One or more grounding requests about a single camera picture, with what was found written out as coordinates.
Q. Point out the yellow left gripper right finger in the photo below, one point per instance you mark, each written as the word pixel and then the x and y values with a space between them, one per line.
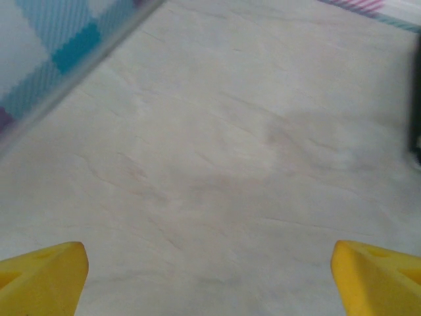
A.
pixel 375 283

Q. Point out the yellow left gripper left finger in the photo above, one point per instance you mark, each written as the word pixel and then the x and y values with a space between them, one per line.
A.
pixel 42 279

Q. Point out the black hard case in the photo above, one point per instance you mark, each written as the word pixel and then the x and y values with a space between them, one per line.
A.
pixel 416 98

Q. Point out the aluminium floor rail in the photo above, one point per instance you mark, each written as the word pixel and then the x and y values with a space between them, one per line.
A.
pixel 82 70

